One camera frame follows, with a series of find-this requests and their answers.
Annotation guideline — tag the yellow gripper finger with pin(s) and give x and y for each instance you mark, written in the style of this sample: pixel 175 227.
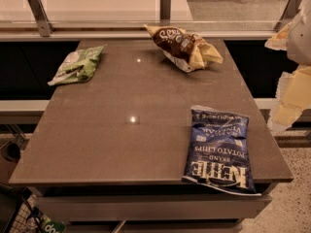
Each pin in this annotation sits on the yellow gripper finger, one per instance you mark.
pixel 293 97
pixel 279 40

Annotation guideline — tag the blue kettle chip bag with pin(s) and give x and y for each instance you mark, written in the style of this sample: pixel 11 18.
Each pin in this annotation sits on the blue kettle chip bag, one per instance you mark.
pixel 218 155

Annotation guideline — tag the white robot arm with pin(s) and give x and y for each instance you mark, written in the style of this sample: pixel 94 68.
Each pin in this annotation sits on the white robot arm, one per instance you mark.
pixel 299 38

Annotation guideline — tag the brown yellow chip bag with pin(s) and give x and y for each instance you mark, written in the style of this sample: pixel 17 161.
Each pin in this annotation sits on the brown yellow chip bag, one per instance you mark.
pixel 187 51

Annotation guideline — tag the green jalapeno chip bag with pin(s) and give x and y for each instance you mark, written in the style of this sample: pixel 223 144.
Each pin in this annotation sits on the green jalapeno chip bag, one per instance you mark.
pixel 78 66

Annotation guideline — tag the grey table drawer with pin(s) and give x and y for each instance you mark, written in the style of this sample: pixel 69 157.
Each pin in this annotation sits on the grey table drawer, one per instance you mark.
pixel 152 207

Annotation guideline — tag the glass railing panel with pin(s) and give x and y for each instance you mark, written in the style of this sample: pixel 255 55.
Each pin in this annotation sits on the glass railing panel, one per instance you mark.
pixel 206 15

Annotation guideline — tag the right metal railing bracket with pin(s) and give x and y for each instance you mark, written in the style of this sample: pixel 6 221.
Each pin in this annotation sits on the right metal railing bracket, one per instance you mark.
pixel 291 9

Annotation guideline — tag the metal railing bracket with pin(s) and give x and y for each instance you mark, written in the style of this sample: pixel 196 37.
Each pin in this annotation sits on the metal railing bracket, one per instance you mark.
pixel 165 11
pixel 43 24
pixel 291 9

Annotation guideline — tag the middle metal railing bracket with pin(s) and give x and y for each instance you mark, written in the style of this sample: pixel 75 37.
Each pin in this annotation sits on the middle metal railing bracket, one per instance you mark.
pixel 165 11

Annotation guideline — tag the left metal railing bracket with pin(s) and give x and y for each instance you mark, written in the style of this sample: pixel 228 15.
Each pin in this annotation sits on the left metal railing bracket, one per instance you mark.
pixel 43 24

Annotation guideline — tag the wire basket with items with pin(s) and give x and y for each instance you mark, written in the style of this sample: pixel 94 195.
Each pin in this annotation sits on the wire basket with items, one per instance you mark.
pixel 30 219

